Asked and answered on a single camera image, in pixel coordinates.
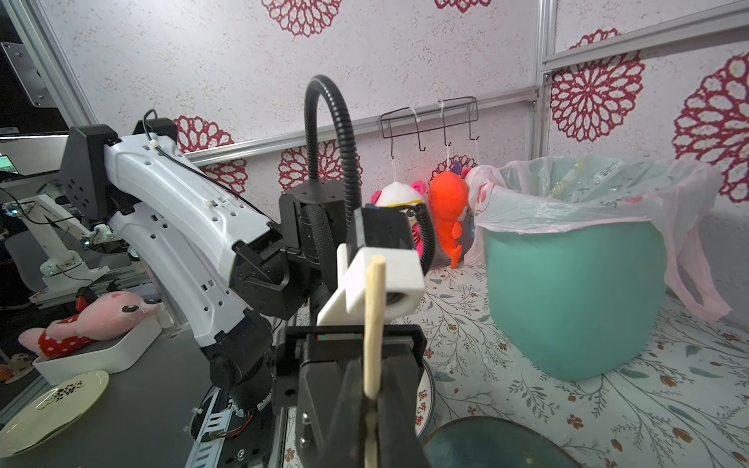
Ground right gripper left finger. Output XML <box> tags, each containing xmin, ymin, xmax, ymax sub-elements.
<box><xmin>318</xmin><ymin>361</ymin><xmax>366</xmax><ymax>468</ymax></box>

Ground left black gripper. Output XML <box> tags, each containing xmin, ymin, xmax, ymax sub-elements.
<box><xmin>227</xmin><ymin>177</ymin><xmax>428</xmax><ymax>468</ymax></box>

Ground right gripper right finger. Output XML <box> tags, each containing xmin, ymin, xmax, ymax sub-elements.
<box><xmin>378</xmin><ymin>357</ymin><xmax>430</xmax><ymax>468</ymax></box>

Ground chopsticks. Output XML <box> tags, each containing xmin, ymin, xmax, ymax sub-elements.
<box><xmin>363</xmin><ymin>255</ymin><xmax>386</xmax><ymax>468</ymax></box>

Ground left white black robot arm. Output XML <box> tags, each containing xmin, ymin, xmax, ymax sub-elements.
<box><xmin>62</xmin><ymin>119</ymin><xmax>434</xmax><ymax>467</ymax></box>

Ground white orange sunburst plate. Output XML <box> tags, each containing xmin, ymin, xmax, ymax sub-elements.
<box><xmin>415</xmin><ymin>362</ymin><xmax>435</xmax><ymax>441</ymax></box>

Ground dark green glass plate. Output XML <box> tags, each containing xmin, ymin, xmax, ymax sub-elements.
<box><xmin>423</xmin><ymin>417</ymin><xmax>580</xmax><ymax>467</ymax></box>

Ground white plush with yellow glasses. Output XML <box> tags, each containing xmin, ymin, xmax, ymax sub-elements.
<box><xmin>370</xmin><ymin>181</ymin><xmax>427</xmax><ymax>255</ymax></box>

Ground red plush toy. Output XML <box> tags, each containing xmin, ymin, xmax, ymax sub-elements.
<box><xmin>428</xmin><ymin>171</ymin><xmax>469</xmax><ymax>269</ymax></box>

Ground white tray outside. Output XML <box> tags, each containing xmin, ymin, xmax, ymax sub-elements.
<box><xmin>32</xmin><ymin>315</ymin><xmax>162</xmax><ymax>385</ymax></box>

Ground pink dolphin plush outside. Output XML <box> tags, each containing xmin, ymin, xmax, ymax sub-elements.
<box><xmin>18</xmin><ymin>290</ymin><xmax>163</xmax><ymax>360</ymax></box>

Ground green trash bin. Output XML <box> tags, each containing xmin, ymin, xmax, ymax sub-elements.
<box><xmin>482</xmin><ymin>222</ymin><xmax>666</xmax><ymax>381</ymax></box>

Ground green plate outside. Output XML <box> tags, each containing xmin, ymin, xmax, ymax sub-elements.
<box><xmin>1</xmin><ymin>370</ymin><xmax>110</xmax><ymax>458</ymax></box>

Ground floral table mat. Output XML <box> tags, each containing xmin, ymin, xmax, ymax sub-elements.
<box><xmin>409</xmin><ymin>267</ymin><xmax>748</xmax><ymax>467</ymax></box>

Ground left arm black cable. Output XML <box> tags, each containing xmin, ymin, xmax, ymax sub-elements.
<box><xmin>302</xmin><ymin>74</ymin><xmax>437</xmax><ymax>294</ymax></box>

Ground black wire wall rack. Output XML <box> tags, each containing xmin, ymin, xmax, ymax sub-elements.
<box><xmin>378</xmin><ymin>96</ymin><xmax>480</xmax><ymax>155</ymax></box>

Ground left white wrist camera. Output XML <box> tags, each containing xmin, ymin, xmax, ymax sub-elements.
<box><xmin>316</xmin><ymin>206</ymin><xmax>425</xmax><ymax>327</ymax></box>

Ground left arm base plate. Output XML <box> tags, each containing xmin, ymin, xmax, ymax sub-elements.
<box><xmin>185</xmin><ymin>386</ymin><xmax>274</xmax><ymax>467</ymax></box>

